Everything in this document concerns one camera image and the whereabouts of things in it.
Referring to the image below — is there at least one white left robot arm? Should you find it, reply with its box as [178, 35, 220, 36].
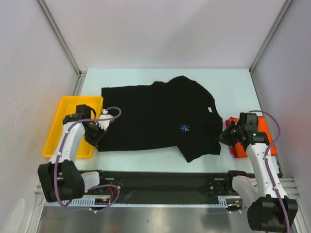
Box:
[37, 104, 107, 205]

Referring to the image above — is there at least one yellow plastic tray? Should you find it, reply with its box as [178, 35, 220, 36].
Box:
[42, 96, 103, 158]

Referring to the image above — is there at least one orange folded t-shirt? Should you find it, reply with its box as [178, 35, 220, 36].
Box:
[230, 116, 278, 159]

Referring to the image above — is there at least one aluminium frame rail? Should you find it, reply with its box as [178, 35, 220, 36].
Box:
[34, 177, 300, 200]

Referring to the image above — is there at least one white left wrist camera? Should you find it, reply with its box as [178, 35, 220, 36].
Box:
[96, 109, 114, 131]

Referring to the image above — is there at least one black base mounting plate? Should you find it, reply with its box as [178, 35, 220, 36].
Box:
[87, 170, 237, 199]

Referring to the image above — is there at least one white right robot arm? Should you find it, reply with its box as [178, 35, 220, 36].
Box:
[219, 110, 298, 233]

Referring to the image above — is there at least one grey slotted cable duct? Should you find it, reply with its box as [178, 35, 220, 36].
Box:
[45, 195, 243, 208]

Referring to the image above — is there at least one right aluminium corner post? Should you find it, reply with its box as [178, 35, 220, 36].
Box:
[249, 0, 294, 73]

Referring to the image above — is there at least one aluminium corner post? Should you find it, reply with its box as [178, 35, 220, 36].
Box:
[35, 0, 82, 76]
[249, 0, 294, 73]

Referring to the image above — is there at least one black t-shirt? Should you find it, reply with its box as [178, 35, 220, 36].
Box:
[97, 76, 223, 162]

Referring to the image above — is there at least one left aluminium corner post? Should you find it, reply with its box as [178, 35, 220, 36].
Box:
[35, 0, 82, 76]

